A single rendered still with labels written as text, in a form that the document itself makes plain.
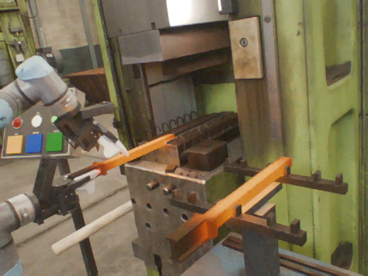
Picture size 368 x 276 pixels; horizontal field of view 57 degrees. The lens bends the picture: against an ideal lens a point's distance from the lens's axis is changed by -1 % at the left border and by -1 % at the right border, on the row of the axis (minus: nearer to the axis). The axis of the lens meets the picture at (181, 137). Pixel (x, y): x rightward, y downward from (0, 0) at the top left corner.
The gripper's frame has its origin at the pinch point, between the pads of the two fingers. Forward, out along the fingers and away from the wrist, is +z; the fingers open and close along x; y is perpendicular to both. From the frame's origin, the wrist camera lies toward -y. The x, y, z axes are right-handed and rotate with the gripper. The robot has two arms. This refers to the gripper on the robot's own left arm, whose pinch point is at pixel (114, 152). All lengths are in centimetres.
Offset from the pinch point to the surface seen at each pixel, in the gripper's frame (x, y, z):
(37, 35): -800, -386, 110
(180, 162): 7.5, -12.4, 18.5
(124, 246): -99, -2, 119
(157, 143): 1.5, -13.1, 10.5
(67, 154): -37.4, -0.4, 7.8
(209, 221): 48, 15, -6
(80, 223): -56, 13, 46
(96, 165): 1.0, 7.2, -2.3
